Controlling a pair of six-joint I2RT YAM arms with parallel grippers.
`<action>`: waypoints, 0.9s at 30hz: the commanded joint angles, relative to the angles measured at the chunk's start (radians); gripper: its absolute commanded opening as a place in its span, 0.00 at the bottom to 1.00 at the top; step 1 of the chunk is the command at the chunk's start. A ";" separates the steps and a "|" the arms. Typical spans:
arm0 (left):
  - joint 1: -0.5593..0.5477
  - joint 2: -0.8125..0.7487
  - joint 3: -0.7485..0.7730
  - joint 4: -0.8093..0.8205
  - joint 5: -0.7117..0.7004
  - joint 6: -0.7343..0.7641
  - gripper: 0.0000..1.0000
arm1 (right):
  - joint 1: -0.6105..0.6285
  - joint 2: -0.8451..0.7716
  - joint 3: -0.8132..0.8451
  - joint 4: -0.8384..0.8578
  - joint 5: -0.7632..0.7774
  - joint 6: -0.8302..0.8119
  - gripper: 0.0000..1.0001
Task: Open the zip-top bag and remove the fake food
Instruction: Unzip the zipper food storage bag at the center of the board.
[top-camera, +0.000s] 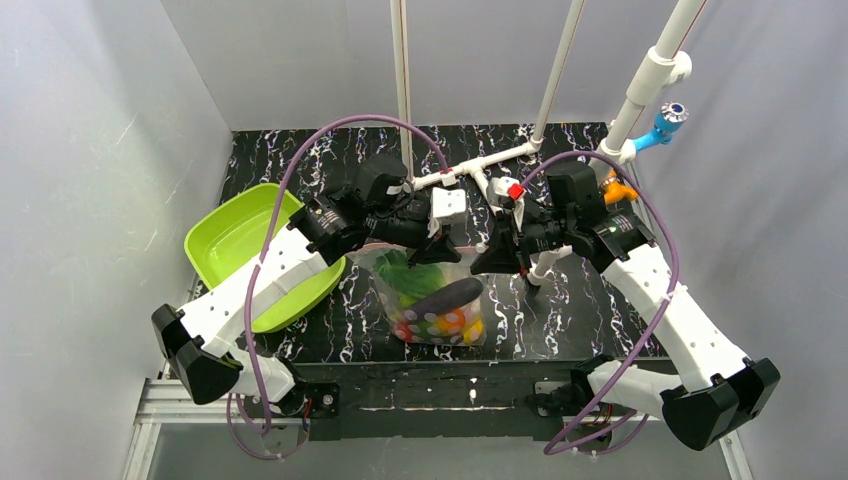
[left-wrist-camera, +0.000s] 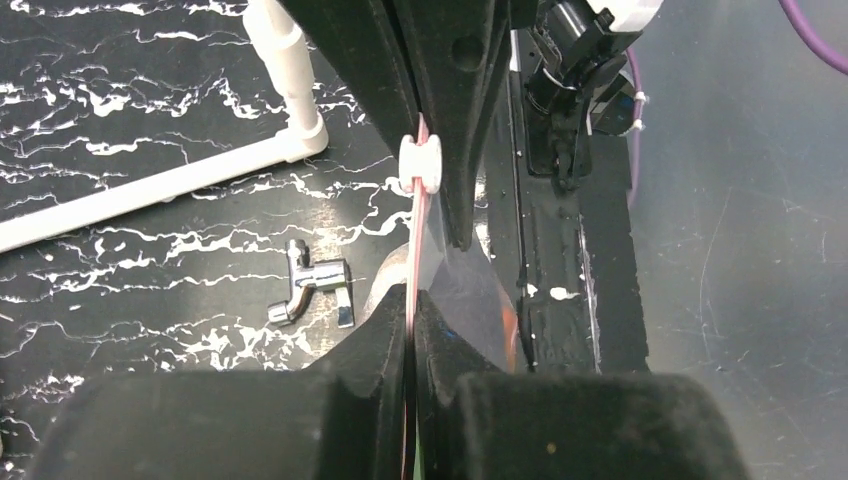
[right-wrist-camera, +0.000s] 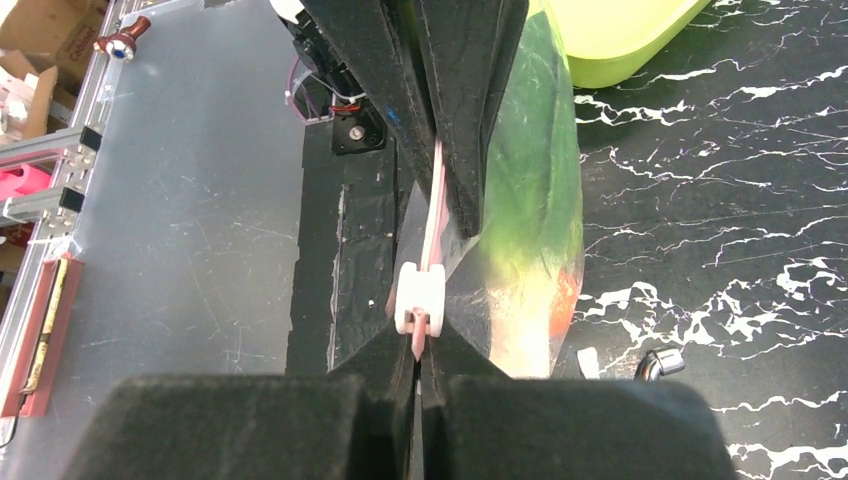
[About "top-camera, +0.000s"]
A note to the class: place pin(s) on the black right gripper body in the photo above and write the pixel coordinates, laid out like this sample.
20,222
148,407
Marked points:
508,240

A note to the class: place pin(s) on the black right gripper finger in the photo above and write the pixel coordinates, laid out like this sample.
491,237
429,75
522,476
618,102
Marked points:
501,255
510,218

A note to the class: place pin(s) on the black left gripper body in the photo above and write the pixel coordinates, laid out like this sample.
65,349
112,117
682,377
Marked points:
428,240

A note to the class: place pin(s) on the clear zip top bag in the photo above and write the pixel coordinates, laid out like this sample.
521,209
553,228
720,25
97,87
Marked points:
403,324

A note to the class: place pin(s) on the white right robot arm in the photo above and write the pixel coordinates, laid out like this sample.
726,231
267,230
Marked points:
715,387

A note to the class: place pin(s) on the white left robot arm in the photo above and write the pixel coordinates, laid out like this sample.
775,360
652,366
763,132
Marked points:
198,339

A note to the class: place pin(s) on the green fake leafy vegetable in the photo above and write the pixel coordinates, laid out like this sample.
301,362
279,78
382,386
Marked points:
408,283

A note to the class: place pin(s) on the purple fake eggplant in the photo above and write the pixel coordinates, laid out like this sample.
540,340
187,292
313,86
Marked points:
448,298

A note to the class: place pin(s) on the red fake apple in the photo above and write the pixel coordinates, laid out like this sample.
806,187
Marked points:
450,323

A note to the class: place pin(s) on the orange tap valve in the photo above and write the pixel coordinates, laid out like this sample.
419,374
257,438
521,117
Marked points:
615,191

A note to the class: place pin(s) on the blue tap valve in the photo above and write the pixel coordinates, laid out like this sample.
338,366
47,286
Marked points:
669,119

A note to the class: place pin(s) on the lime green plastic basin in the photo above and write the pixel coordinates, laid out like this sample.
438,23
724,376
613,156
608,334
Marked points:
232,234

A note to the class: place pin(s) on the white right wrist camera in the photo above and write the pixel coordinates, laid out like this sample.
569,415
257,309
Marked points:
505,194

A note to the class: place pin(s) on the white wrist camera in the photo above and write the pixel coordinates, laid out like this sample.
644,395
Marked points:
447,207
505,194

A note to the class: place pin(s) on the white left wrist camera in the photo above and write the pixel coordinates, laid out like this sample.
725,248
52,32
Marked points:
447,207

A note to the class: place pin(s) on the white PVC pipe frame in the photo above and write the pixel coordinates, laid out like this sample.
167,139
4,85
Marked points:
487,75

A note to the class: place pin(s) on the aluminium frame rail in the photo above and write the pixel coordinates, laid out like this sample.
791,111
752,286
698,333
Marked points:
447,429

